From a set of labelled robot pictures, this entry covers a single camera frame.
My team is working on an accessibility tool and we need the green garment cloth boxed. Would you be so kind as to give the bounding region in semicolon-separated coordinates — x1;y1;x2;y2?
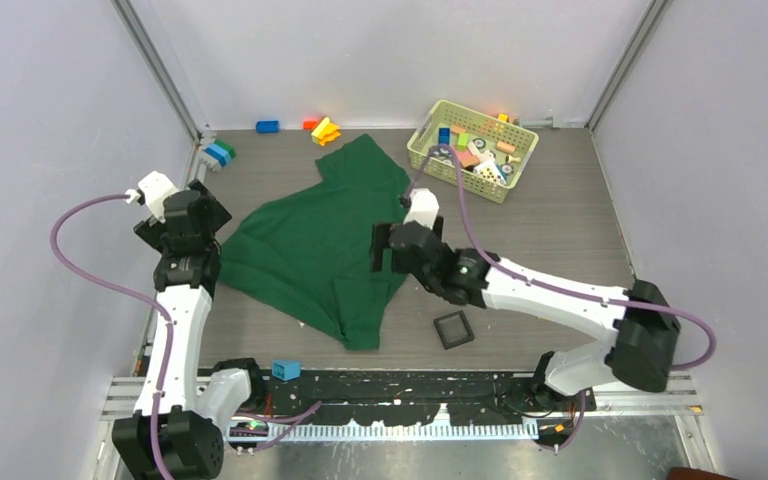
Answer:
219;134;409;351

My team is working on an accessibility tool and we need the pale green plastic basket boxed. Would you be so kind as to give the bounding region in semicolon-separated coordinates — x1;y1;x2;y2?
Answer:
407;100;539;204

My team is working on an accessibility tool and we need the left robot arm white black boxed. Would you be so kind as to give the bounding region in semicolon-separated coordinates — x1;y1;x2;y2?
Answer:
112;172;267;479

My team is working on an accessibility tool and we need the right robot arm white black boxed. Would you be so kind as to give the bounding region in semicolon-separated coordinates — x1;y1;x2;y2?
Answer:
370;221;681;411

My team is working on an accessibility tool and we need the blue green block stack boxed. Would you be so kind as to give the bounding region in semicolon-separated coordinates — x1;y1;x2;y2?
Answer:
201;140;237;171

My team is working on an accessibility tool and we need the white perforated block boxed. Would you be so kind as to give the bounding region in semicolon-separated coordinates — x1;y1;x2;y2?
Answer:
473;160;507;185

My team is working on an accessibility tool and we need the blue block in basket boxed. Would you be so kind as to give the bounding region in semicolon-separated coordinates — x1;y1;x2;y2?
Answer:
438;127;451;145

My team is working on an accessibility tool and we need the green block in basket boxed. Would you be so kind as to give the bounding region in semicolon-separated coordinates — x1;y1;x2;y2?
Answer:
457;133;469;150

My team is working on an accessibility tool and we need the blue brick block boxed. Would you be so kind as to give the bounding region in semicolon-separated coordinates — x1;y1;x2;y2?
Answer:
255;120;281;134

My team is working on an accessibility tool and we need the yellow orange block stack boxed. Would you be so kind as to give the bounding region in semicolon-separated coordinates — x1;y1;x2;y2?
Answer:
311;117;341;146

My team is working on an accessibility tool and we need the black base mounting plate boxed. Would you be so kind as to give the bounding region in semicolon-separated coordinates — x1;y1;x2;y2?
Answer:
240;369;596;427

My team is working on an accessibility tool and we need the light blue cube block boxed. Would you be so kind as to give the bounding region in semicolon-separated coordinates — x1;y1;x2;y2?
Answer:
271;359;302;382

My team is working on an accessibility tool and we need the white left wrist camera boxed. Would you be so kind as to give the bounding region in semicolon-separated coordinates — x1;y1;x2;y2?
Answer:
125;171;180;223

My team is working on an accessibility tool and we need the black square frame box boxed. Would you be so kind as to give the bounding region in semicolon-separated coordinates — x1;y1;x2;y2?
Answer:
433;310;475;350

